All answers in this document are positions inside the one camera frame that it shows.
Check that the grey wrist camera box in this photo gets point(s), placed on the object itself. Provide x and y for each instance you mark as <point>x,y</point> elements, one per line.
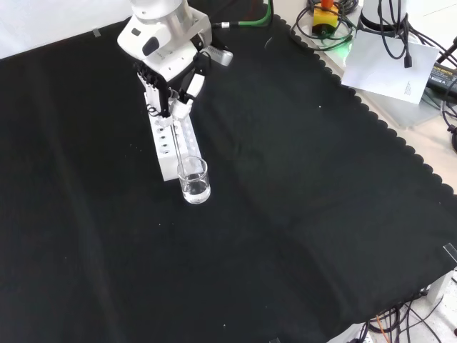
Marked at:
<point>221,56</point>

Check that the white corner bracket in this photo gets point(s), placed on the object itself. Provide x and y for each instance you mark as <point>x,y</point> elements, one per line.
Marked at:
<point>442,286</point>

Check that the black cloth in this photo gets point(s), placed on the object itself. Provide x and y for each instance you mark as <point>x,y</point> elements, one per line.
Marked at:
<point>285,196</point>

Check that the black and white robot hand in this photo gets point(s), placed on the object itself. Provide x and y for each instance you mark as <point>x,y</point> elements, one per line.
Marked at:
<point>168,64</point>

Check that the yellow stop button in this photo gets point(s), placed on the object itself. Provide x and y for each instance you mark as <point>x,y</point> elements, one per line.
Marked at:
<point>325,18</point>

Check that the white paper sheet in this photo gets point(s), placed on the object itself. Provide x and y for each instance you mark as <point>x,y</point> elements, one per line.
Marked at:
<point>385,68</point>

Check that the clear glass rod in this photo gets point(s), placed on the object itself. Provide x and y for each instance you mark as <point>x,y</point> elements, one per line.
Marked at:
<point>178,150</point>

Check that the clear tape piece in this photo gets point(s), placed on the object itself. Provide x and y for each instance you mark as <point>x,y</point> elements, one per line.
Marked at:
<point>451,252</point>
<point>96,32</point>

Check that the black power adapter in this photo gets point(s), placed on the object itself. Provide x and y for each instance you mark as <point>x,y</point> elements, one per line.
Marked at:
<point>444,78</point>

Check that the small clear glass beaker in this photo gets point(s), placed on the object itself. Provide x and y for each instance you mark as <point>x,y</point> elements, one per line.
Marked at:
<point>194,186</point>

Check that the white test tube rack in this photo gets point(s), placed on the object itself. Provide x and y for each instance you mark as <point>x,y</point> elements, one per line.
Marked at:
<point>168,168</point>

